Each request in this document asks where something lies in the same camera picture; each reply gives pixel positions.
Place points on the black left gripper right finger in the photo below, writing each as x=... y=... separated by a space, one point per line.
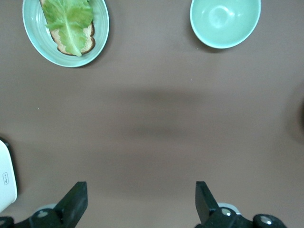
x=205 y=206

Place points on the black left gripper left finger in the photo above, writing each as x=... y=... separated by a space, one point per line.
x=71 y=206

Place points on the white rounded box device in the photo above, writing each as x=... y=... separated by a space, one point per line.
x=6 y=175

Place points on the toast bread slice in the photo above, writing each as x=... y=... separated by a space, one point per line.
x=89 y=44

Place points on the green plate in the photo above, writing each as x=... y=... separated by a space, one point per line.
x=35 y=40

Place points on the green lettuce leaf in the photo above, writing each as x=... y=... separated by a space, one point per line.
x=69 y=21

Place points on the green bowl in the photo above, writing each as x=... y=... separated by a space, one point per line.
x=225 y=21

